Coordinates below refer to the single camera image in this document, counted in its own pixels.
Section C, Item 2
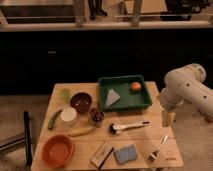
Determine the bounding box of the blue sponge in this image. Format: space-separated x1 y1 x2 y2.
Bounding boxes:
114 145 138 165

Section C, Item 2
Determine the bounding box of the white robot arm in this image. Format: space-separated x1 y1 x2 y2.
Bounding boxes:
158 63 213 127

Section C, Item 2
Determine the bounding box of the metal fork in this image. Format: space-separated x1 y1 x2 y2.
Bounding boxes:
148 136 168 163

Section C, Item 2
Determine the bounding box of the orange fruit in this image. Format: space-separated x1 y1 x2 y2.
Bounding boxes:
130 82 141 92

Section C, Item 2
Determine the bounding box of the green plastic tray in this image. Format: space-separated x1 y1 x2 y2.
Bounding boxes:
98 75 152 112

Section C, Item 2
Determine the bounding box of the grey folded cloth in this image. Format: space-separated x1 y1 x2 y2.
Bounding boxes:
105 89 120 107

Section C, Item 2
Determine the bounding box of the wooden block eraser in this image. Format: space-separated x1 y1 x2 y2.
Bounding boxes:
90 142 114 169

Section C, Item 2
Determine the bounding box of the yellow banana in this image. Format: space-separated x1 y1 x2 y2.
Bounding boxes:
68 126 95 137

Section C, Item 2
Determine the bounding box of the dark red bowl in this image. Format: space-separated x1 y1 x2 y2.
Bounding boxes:
70 92 92 114

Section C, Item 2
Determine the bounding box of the white lidded jar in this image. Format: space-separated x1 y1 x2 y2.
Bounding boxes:
61 107 77 125

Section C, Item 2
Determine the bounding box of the light green lime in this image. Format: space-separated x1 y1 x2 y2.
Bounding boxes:
59 89 71 103

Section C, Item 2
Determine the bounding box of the orange plastic bowl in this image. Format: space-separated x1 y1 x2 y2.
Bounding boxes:
41 135 75 168

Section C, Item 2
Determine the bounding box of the green cucumber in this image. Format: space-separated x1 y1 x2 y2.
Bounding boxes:
47 109 62 130

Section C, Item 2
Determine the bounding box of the black stand leg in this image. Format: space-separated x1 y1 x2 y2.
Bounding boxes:
24 111 32 166

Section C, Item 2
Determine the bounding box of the white handled dish brush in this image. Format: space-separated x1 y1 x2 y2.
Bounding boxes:
109 121 150 134

